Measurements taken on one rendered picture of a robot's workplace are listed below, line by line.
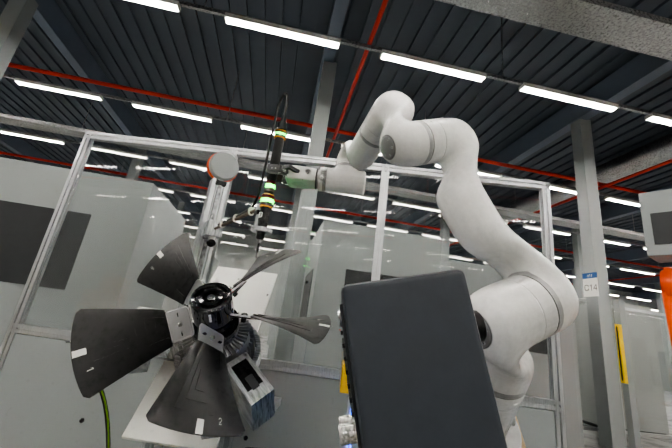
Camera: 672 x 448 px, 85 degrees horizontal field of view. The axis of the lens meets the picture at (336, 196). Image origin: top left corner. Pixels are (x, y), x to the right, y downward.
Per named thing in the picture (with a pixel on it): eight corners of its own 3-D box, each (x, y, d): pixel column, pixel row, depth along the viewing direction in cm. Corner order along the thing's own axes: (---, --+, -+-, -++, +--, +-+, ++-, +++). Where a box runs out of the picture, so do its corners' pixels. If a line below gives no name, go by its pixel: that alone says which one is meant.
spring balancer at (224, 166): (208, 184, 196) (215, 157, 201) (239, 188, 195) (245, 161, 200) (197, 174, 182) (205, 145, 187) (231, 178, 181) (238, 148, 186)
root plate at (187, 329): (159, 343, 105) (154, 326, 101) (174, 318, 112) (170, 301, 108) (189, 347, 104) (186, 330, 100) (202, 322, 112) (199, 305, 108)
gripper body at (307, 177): (318, 183, 119) (283, 179, 119) (319, 194, 128) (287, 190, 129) (321, 162, 121) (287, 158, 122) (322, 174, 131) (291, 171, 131)
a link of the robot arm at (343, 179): (328, 160, 124) (325, 182, 119) (368, 164, 123) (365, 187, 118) (328, 174, 131) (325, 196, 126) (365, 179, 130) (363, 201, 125)
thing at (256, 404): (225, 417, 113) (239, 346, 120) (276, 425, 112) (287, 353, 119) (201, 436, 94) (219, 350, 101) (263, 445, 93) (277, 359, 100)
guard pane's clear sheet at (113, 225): (22, 323, 180) (92, 139, 213) (551, 399, 165) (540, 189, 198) (20, 323, 179) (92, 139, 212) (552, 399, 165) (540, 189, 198)
